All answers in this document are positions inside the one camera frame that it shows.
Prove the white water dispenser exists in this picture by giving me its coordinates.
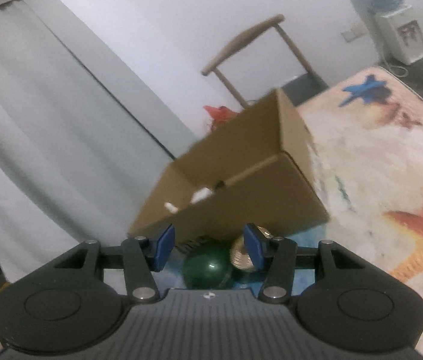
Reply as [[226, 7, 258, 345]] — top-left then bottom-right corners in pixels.
[[374, 5, 423, 66]]

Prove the white dispenser power cable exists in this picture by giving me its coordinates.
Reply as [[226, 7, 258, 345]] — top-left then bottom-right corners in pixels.
[[377, 49, 409, 78]]

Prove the grey window curtain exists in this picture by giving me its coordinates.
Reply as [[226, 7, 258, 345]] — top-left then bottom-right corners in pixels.
[[0, 1, 198, 271]]

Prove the dark green glossy ball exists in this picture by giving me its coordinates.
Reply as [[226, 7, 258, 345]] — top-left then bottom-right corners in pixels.
[[182, 240, 234, 289]]

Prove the small white box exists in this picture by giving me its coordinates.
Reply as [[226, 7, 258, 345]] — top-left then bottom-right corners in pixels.
[[190, 187, 214, 205]]

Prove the wooden chair black seat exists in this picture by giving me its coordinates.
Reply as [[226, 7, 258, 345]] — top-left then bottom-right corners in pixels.
[[201, 14, 329, 108]]

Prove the brown cardboard box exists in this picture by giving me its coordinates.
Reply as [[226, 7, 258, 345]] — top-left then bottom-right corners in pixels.
[[128, 89, 329, 243]]

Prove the white wall socket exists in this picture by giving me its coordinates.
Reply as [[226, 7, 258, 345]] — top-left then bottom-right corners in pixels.
[[341, 21, 368, 43]]

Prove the red plastic bag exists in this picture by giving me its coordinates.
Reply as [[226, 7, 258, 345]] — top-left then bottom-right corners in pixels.
[[203, 106, 239, 132]]

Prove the round gold lidded tin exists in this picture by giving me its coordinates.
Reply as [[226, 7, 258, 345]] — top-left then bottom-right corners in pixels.
[[230, 232, 258, 273]]

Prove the colourful patterned floor mat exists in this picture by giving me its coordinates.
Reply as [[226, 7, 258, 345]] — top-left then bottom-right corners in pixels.
[[291, 67, 423, 354]]

